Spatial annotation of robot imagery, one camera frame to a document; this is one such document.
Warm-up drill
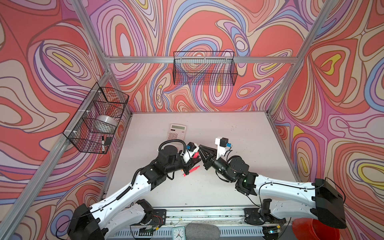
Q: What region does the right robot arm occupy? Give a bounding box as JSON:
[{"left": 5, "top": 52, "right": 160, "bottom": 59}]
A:
[{"left": 199, "top": 145, "right": 347, "bottom": 229}]

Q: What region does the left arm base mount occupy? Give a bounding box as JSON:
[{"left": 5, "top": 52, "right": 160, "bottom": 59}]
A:
[{"left": 134, "top": 209, "right": 167, "bottom": 227}]

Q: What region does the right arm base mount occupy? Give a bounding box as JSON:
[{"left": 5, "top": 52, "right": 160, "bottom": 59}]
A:
[{"left": 244, "top": 208, "right": 287, "bottom": 226}]

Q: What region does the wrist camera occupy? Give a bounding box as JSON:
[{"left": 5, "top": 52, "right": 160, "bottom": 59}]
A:
[
  {"left": 183, "top": 142, "right": 199, "bottom": 163},
  {"left": 215, "top": 137, "right": 232, "bottom": 160}
]

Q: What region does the black wire basket back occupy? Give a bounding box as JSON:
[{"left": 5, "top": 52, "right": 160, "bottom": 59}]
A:
[{"left": 173, "top": 50, "right": 238, "bottom": 86}]

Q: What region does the black wire basket left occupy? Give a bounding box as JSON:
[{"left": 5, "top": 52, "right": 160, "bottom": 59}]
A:
[{"left": 63, "top": 84, "right": 129, "bottom": 154}]

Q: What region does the small white clock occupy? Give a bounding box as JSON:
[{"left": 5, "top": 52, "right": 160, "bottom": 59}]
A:
[{"left": 172, "top": 227, "right": 186, "bottom": 240}]

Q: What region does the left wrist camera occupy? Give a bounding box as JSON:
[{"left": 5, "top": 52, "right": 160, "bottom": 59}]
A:
[{"left": 183, "top": 142, "right": 199, "bottom": 163}]

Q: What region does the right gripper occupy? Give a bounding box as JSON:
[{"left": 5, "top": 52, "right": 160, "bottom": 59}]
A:
[{"left": 195, "top": 147, "right": 235, "bottom": 185}]

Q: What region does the pink calculator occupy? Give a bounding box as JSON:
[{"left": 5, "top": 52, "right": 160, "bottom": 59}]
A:
[{"left": 167, "top": 124, "right": 187, "bottom": 140}]

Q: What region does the silver tape roll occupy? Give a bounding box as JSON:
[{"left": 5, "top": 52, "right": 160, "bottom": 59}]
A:
[{"left": 96, "top": 115, "right": 118, "bottom": 127}]

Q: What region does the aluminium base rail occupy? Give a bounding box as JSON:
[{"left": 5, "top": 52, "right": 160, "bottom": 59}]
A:
[{"left": 110, "top": 204, "right": 325, "bottom": 240}]

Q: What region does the red bucket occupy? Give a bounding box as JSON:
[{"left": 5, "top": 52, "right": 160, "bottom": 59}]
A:
[{"left": 292, "top": 218, "right": 340, "bottom": 240}]

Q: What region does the black wire basket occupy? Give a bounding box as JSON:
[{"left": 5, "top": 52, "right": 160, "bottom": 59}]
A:
[
  {"left": 63, "top": 84, "right": 129, "bottom": 154},
  {"left": 173, "top": 50, "right": 238, "bottom": 86}
]

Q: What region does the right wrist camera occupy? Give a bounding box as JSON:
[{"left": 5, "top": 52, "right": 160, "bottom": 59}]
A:
[{"left": 215, "top": 137, "right": 232, "bottom": 160}]

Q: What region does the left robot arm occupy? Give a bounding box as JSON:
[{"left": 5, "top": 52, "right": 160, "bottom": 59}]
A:
[{"left": 67, "top": 142, "right": 199, "bottom": 240}]

